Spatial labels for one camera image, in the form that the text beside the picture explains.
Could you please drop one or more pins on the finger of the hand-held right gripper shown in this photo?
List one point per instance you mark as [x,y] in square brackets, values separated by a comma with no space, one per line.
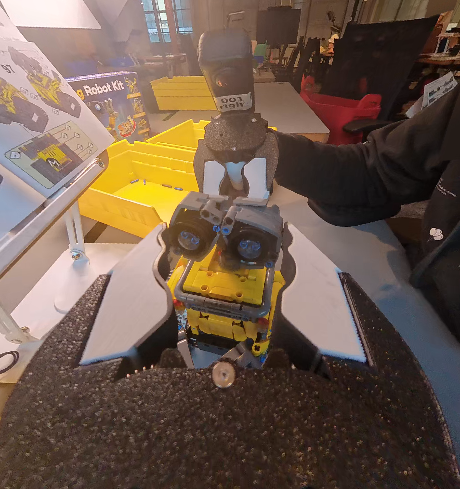
[214,177]
[258,179]

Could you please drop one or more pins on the black mesh chair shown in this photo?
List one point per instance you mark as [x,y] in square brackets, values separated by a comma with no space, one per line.
[383,53]

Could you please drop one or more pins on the yellow grey brick robot model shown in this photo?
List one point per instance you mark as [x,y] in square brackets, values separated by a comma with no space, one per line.
[230,290]

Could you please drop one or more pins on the colourful toy set box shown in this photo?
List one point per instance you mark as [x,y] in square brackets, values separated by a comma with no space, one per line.
[107,99]

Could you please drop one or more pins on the white book stand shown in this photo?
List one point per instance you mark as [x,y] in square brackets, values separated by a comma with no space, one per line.
[84,275]

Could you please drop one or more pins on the white task instruction sheet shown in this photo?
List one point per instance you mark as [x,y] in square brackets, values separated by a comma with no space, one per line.
[54,11]

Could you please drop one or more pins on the grey desk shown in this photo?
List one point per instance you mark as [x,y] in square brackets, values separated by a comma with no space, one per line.
[398,306]

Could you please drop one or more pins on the instruction booklet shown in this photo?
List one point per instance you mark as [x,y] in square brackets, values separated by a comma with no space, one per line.
[31,114]

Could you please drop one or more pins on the window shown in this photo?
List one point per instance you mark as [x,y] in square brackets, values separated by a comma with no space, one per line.
[165,19]

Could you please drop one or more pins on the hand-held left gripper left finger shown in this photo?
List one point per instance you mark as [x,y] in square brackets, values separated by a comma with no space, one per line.
[127,309]

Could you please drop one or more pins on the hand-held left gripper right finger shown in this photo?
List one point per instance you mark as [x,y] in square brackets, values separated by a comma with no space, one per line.
[322,309]

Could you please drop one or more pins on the white paper sheet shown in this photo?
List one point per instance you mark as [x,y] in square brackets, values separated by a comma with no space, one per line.
[440,88]

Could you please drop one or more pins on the dark monitor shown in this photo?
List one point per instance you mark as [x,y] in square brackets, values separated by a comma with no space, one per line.
[279,27]

